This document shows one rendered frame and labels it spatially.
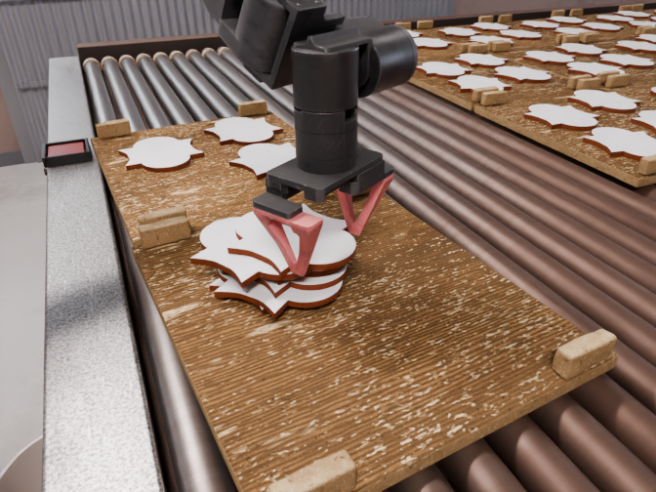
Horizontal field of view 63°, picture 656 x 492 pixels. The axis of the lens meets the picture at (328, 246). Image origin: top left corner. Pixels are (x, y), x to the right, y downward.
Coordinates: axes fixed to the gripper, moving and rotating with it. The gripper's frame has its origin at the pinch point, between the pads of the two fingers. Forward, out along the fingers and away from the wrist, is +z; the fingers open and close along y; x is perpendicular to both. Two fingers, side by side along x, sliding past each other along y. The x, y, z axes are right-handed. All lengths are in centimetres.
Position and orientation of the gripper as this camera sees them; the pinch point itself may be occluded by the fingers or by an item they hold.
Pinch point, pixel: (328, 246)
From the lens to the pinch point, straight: 54.7
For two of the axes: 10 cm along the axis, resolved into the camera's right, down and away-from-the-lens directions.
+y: 6.0, -4.2, 6.8
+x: -8.0, -3.0, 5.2
